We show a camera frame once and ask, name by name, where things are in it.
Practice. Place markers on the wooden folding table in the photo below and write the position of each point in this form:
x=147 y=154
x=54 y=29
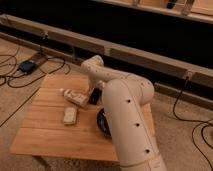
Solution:
x=42 y=132

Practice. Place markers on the black power adapter box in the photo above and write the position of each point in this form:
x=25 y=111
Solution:
x=27 y=66

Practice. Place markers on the white tube bottle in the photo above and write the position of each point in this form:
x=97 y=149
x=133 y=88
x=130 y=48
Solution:
x=74 y=97

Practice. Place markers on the long wooden beam rail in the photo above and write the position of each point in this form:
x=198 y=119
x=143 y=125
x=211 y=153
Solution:
x=173 y=67

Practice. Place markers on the white rectangular eraser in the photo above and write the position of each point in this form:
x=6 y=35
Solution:
x=70 y=115

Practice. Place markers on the white ceramic cup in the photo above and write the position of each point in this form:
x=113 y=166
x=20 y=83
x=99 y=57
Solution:
x=96 y=93

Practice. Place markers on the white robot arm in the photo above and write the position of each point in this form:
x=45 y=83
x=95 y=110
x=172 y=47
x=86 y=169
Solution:
x=123 y=95

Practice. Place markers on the black bowl with items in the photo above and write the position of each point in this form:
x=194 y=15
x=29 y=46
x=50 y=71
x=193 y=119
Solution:
x=102 y=123

